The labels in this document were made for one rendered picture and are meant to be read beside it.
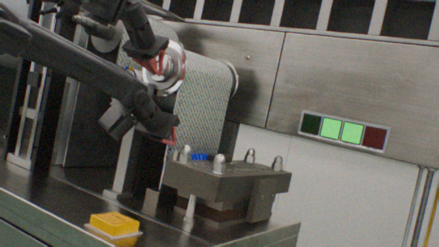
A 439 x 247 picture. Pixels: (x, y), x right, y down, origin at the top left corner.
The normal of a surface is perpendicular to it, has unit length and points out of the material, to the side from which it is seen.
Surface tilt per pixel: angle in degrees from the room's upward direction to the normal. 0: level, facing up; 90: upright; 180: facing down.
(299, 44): 90
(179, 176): 90
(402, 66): 90
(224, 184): 90
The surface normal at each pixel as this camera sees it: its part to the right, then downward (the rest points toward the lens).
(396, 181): -0.54, -0.07
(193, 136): 0.82, 0.20
